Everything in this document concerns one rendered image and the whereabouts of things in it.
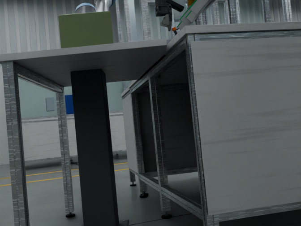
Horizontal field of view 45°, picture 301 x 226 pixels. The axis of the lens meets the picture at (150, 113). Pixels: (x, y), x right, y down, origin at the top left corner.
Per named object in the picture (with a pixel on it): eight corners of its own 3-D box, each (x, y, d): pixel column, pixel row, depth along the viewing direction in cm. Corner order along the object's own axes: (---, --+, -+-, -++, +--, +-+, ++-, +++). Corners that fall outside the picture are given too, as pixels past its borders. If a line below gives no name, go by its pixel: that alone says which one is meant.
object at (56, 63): (-5, 61, 147) (-5, 54, 147) (54, 88, 236) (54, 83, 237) (166, 45, 147) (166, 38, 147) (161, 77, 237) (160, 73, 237)
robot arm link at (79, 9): (69, 19, 197) (70, 7, 207) (85, 36, 206) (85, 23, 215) (87, 8, 194) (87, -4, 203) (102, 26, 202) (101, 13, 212)
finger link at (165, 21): (161, 31, 208) (160, 15, 208) (171, 31, 209) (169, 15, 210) (162, 29, 205) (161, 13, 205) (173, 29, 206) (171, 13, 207)
